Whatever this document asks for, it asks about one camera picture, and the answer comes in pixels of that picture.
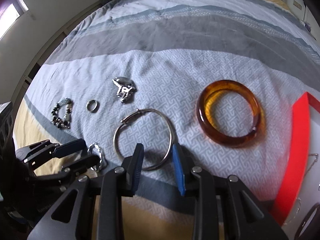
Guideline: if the black bangle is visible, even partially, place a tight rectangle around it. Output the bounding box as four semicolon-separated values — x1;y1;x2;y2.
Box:
294;204;320;240

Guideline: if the small silver ring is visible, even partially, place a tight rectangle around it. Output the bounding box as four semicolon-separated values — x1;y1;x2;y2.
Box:
86;100;100;112

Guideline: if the twisted silver chain bracelet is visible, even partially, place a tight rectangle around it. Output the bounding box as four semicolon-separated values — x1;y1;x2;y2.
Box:
87;142;108;172

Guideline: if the red jewelry box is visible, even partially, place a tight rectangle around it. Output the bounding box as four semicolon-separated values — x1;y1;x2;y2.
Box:
271;92;320;240

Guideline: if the bed with striped duvet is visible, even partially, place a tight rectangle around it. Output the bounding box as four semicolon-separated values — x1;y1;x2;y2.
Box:
14;0;320;240

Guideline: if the thin silver wire bangle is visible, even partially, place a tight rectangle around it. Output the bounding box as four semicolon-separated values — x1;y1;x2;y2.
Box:
113;108;175;172

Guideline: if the amber resin bangle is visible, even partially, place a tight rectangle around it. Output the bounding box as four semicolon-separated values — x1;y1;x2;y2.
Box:
196;79;267;148

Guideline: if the chunky silver metal ornament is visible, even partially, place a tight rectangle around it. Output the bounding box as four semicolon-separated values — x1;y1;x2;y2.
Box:
111;76;137;104

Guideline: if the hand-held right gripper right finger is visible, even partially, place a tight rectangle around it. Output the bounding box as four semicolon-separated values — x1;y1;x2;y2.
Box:
171;144;290;240

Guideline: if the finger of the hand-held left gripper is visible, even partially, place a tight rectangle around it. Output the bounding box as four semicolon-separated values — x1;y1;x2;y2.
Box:
32;154;100;188
15;139;87;167

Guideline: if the window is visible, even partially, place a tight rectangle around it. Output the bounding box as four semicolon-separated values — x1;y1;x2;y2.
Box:
0;0;29;40

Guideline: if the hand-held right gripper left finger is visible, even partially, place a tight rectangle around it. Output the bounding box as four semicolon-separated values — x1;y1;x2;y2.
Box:
26;143;145;240

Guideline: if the dark beaded bracelet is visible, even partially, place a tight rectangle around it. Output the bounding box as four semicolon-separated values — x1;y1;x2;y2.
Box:
49;98;75;130

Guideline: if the thin silver chain necklace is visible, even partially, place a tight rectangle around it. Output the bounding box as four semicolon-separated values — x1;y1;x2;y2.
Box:
284;152;320;227

